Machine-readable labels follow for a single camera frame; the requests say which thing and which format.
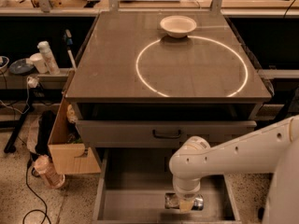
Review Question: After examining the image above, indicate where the cardboard box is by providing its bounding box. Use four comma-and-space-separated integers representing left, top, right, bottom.
48, 70, 101, 175

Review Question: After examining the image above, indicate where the grey upper drawer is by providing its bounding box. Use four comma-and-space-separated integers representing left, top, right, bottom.
75, 102, 258, 149

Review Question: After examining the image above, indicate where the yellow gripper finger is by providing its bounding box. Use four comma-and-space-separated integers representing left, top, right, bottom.
179, 199, 193, 213

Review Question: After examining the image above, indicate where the black floor cable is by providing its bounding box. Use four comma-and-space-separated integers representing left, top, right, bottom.
21, 159, 52, 224

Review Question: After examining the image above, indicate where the blue handled brush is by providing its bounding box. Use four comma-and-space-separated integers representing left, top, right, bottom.
64, 29, 77, 70

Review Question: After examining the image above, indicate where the clear plastic bottle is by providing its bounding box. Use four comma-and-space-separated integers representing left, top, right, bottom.
34, 155, 65, 189

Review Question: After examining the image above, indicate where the small bowl at edge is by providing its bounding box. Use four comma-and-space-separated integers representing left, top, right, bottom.
0, 56, 9, 73

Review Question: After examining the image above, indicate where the white paper cup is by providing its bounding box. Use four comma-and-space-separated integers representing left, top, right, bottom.
30, 53, 48, 74

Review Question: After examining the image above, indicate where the grey drawer cabinet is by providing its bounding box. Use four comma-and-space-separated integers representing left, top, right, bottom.
64, 10, 273, 224

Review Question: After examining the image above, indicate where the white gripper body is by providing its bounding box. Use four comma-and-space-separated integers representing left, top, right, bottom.
173, 175, 201, 201

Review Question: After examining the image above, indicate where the white paper bowl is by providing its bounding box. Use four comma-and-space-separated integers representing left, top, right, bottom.
160, 16, 197, 38

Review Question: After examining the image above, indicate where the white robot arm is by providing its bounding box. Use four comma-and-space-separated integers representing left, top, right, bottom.
169, 116, 299, 224

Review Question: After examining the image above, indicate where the black table leg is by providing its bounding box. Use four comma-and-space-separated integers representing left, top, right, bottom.
1, 94, 34, 154

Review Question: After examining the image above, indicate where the white power adapter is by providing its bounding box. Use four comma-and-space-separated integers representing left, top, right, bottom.
27, 77, 38, 88

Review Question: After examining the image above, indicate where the dark blue plate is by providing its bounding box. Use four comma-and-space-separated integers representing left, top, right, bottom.
8, 58, 35, 76

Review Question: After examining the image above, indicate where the white spray bottle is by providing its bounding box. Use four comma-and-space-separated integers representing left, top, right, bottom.
37, 41, 60, 75

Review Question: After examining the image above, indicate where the silver redbull can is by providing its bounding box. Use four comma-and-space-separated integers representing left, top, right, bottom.
164, 193, 204, 211

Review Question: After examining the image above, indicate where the black drawer handle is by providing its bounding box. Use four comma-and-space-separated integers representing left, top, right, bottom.
152, 130, 181, 139

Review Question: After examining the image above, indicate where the grey open middle drawer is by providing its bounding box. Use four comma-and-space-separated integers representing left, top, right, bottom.
93, 148, 242, 224

